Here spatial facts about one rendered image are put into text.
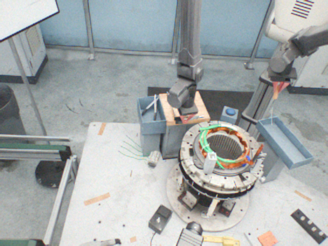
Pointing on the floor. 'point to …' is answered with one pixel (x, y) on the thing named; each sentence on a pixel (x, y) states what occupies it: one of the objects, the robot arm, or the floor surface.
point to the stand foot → (44, 166)
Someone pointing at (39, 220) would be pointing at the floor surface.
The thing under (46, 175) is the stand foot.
